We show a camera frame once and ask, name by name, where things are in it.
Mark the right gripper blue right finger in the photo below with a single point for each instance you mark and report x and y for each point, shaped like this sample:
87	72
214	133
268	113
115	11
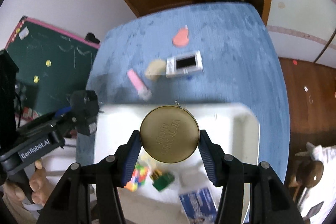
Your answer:
212	158

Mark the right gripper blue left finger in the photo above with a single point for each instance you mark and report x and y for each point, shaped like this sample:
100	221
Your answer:
126	159

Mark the multicolour puzzle cube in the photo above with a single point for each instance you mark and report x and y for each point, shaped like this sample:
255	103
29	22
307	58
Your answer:
138	177

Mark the green cream jar gold lid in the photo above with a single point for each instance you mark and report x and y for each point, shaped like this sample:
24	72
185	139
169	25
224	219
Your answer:
161	180

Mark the white blue carton box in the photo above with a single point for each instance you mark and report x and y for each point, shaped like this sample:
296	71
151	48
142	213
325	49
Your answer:
199	206

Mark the person's left hand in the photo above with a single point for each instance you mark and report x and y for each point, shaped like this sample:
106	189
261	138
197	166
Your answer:
39	186

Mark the pink tube white cap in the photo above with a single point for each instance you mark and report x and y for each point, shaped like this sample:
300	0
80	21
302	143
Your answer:
143	92

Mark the white handheld game device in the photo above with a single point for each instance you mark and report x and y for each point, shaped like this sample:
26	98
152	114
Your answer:
184	64

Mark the blue fuzzy table cloth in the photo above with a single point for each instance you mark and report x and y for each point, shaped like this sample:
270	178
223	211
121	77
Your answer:
205	53

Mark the pink pear-shaped case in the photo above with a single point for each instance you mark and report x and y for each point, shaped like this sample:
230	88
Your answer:
181	39

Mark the green chalkboard pink frame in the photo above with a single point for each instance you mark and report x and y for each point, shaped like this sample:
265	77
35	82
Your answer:
53	63

